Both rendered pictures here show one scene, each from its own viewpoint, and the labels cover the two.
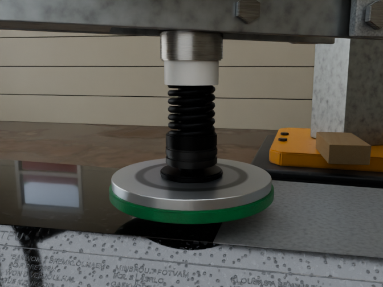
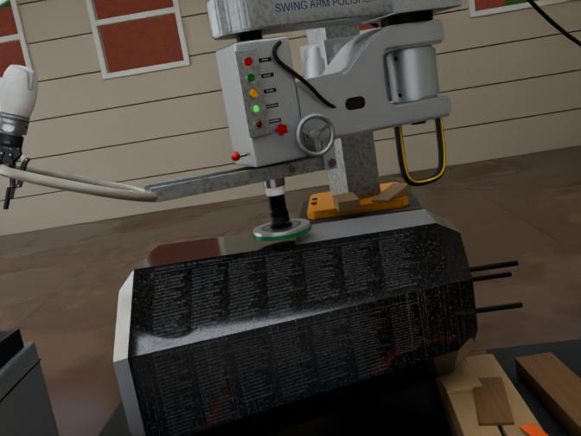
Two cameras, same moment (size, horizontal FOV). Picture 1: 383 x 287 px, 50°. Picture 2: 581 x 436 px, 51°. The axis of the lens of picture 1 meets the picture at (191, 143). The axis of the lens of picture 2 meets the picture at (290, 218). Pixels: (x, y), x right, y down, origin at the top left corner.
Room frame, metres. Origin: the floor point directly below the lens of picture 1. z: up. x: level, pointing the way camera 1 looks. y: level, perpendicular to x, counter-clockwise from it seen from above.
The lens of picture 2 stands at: (-1.64, 0.32, 1.37)
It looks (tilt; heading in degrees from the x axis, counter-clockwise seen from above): 12 degrees down; 351
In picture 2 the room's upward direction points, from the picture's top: 9 degrees counter-clockwise
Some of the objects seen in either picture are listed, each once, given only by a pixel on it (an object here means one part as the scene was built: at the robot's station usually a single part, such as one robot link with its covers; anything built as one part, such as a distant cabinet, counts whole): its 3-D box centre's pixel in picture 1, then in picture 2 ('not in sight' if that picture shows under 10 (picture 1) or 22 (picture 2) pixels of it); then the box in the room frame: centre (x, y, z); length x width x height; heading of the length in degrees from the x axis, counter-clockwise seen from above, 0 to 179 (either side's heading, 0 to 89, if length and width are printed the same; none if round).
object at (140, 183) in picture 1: (191, 179); (281, 227); (0.54, 0.00, 0.87); 0.21 x 0.21 x 0.01
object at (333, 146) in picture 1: (340, 147); (346, 201); (1.10, -0.41, 0.81); 0.20 x 0.10 x 0.05; 172
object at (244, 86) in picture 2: not in sight; (252, 93); (0.41, 0.04, 1.37); 0.08 x 0.03 x 0.28; 103
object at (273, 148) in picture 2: not in sight; (281, 103); (0.55, -0.08, 1.32); 0.36 x 0.22 x 0.45; 103
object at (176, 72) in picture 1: (191, 70); (275, 189); (0.54, 0.00, 1.02); 0.07 x 0.07 x 0.04
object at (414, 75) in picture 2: not in sight; (412, 74); (0.69, -0.64, 1.34); 0.19 x 0.19 x 0.20
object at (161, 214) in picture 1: (191, 181); (281, 228); (0.54, 0.00, 0.87); 0.22 x 0.22 x 0.04
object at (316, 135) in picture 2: not in sight; (310, 135); (0.45, -0.14, 1.20); 0.15 x 0.10 x 0.15; 103
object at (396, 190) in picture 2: not in sight; (391, 192); (1.12, -0.64, 0.80); 0.20 x 0.10 x 0.05; 126
